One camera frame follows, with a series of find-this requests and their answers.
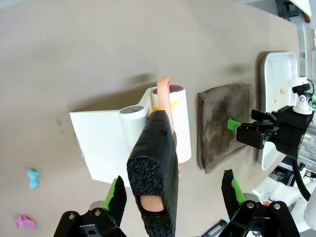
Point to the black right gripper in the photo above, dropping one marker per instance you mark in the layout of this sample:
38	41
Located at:
291	130

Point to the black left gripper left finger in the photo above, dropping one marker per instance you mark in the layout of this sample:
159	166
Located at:
116	197

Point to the brown cloth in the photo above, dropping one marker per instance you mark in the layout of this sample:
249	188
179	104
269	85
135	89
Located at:
219	123

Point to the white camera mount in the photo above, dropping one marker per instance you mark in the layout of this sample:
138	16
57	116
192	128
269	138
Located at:
302	101

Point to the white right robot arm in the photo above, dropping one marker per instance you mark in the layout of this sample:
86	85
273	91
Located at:
309	197

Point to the pink clay piece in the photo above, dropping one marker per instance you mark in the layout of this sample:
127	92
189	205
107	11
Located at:
24	222

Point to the white folded stand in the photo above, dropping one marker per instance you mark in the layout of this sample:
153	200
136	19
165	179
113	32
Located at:
103	138

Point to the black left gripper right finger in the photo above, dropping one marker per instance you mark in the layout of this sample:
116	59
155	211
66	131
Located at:
247	217

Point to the metal tray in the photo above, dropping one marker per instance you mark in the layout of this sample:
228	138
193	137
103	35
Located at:
276	74

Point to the blue clay piece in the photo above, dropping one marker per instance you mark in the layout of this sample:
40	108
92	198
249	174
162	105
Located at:
32	179

